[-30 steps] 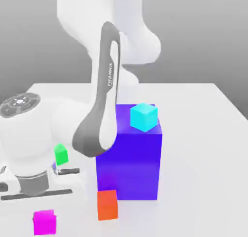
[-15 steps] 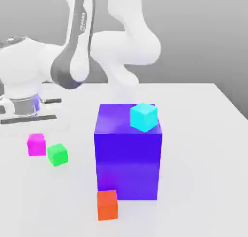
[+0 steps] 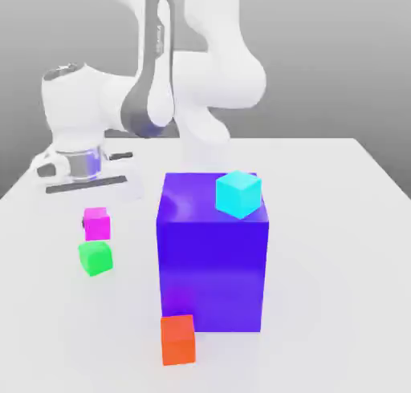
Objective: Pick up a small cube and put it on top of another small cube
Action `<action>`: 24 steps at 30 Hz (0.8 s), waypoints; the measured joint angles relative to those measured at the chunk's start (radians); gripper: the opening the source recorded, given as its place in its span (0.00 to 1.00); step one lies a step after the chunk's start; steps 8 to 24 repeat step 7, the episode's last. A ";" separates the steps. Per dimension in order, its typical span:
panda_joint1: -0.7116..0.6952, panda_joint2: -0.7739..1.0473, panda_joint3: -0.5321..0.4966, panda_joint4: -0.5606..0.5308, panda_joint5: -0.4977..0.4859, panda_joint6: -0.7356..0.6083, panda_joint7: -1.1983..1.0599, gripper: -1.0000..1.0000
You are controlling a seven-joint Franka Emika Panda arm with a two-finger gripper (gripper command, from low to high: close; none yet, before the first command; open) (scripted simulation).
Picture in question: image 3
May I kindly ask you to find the large purple box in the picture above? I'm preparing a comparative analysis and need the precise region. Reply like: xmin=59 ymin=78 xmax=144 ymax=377
xmin=156 ymin=172 xmax=270 ymax=334

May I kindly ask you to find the small cyan cube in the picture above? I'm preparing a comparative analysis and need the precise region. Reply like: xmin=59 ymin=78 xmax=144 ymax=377
xmin=215 ymin=170 xmax=262 ymax=221

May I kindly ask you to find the small green cube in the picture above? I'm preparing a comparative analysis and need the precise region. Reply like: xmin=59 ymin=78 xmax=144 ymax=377
xmin=78 ymin=241 xmax=114 ymax=278

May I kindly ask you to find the small orange cube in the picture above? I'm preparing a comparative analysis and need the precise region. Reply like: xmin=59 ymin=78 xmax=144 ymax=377
xmin=160 ymin=314 xmax=197 ymax=367

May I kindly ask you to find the small magenta cube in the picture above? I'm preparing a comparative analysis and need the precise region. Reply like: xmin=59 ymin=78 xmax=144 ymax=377
xmin=83 ymin=206 xmax=112 ymax=242

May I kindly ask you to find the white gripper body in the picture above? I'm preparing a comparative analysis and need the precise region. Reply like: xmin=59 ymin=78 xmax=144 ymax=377
xmin=44 ymin=173 xmax=144 ymax=204

